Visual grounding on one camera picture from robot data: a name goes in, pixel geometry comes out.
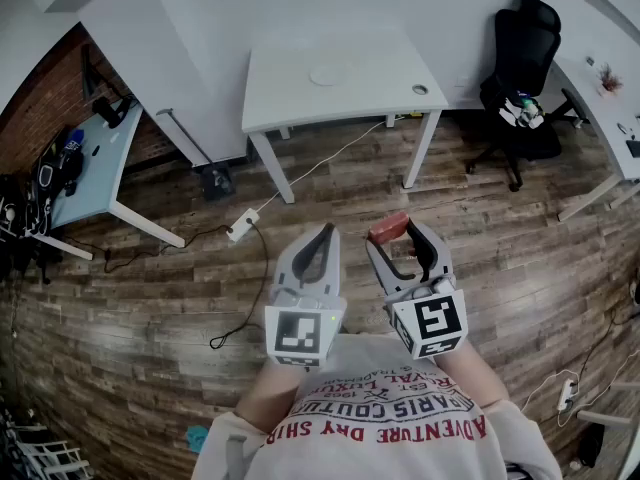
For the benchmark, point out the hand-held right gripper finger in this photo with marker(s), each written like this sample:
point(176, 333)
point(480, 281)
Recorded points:
point(381, 268)
point(440, 255)

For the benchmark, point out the black office chair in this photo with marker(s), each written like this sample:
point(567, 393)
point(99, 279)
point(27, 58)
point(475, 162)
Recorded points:
point(525, 53)

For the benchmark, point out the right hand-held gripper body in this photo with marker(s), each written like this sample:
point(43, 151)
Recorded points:
point(435, 318)

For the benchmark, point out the white square table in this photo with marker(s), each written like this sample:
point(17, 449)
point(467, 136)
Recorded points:
point(360, 93)

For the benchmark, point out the teal cloth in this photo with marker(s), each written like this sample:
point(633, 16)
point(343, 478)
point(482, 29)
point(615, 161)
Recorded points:
point(196, 439)

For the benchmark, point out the black desk device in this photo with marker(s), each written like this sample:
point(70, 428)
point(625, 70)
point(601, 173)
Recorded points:
point(112, 110)

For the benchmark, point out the small potted plant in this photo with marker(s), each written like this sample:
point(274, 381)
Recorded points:
point(609, 80)

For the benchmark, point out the person's right forearm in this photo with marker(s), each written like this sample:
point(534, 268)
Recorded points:
point(475, 378)

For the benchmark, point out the person's white printed shirt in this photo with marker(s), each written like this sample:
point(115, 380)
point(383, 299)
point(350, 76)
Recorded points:
point(380, 418)

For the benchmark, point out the person's left forearm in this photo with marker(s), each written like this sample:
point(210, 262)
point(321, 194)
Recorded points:
point(272, 398)

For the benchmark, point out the white round plate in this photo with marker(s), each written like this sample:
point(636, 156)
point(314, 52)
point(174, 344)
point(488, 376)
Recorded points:
point(328, 75)

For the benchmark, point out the red block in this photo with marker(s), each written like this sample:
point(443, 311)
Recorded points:
point(389, 227)

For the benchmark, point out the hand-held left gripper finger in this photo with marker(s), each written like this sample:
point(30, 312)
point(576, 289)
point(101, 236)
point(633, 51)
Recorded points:
point(334, 258)
point(285, 263)

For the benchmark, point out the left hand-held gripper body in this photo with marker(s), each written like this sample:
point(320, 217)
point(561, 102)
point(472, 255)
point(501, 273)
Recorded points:
point(300, 328)

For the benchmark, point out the white power strip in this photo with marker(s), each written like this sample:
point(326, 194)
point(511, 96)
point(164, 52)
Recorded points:
point(243, 225)
point(565, 395)

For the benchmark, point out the black bag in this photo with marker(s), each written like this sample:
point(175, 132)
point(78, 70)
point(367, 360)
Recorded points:
point(60, 160)

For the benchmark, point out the white bags with green bottle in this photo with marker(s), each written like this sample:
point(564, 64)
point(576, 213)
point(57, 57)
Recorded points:
point(522, 110)

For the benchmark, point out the black floor box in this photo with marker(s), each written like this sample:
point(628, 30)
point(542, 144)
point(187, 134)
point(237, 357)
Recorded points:
point(218, 182)

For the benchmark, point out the white partition panel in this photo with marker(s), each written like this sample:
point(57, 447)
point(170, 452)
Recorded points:
point(170, 68)

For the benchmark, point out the light blue desk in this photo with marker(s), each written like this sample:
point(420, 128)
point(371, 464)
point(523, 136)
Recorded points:
point(95, 178)

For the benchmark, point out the grey metal partition foot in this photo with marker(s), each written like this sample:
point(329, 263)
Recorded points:
point(182, 135)

